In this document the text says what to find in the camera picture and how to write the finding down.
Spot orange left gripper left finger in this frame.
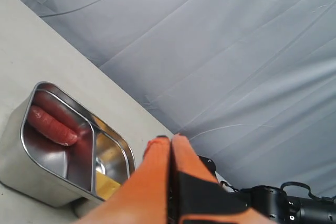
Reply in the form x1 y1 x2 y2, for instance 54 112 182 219
76 136 171 223

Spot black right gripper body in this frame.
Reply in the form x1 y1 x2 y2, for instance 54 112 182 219
198 155 253 209

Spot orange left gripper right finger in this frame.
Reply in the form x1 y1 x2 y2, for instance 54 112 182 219
171 134 274 223

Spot yellow toy cheese wedge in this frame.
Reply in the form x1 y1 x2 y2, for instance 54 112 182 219
96 171 121 200

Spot red toy sausage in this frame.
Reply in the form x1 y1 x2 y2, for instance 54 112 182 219
27 105 79 146

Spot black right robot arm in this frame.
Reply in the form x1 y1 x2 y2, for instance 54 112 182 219
174 150 335 223

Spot stainless steel lunch box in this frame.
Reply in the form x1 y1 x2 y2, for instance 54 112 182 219
1 82 135 207

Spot grey backdrop curtain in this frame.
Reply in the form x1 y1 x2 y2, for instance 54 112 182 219
21 0 335 197

